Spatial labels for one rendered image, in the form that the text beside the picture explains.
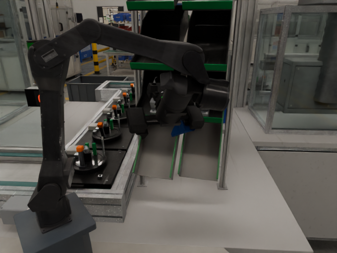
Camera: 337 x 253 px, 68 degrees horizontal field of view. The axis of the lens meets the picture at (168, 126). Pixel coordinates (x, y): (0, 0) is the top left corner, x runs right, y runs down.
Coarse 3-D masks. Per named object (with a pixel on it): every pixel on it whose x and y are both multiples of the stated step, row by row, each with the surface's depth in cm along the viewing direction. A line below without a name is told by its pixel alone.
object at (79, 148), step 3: (78, 147) 88; (81, 147) 88; (84, 147) 91; (78, 150) 88; (81, 150) 88; (78, 153) 89; (81, 153) 89; (81, 156) 89; (81, 159) 90; (81, 162) 90; (84, 162) 91; (81, 165) 91
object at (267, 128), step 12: (264, 12) 157; (276, 12) 136; (288, 12) 125; (300, 12) 124; (312, 12) 124; (324, 12) 124; (288, 24) 126; (276, 60) 135; (252, 72) 181; (276, 72) 136; (252, 84) 182; (276, 84) 139; (276, 96) 141; (264, 132) 152; (276, 132) 149; (288, 132) 149; (300, 132) 149; (312, 132) 148; (324, 132) 147; (336, 132) 147
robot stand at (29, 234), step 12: (72, 204) 63; (24, 216) 59; (72, 216) 59; (84, 216) 59; (24, 228) 55; (36, 228) 55; (60, 228) 55; (72, 228) 55; (84, 228) 55; (24, 240) 52; (36, 240) 52; (48, 240) 52; (60, 240) 52; (72, 240) 54; (84, 240) 58; (24, 252) 50; (36, 252) 50; (48, 252) 53; (60, 252) 54; (72, 252) 56; (84, 252) 58
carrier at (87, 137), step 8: (104, 120) 122; (112, 120) 122; (88, 128) 128; (96, 128) 121; (104, 128) 118; (112, 128) 123; (120, 128) 130; (128, 128) 130; (88, 136) 121; (96, 136) 117; (104, 136) 114; (112, 136) 117; (120, 136) 119; (128, 136) 121; (80, 144) 113; (96, 144) 113; (104, 144) 113; (112, 144) 113; (120, 144) 113; (128, 144) 113
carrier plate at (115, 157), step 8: (112, 152) 106; (120, 152) 106; (112, 160) 100; (120, 160) 100; (104, 168) 95; (112, 168) 95; (80, 176) 90; (88, 176) 90; (96, 176) 90; (104, 176) 90; (112, 176) 90; (80, 184) 86; (88, 184) 86; (96, 184) 86; (104, 184) 86; (112, 184) 88
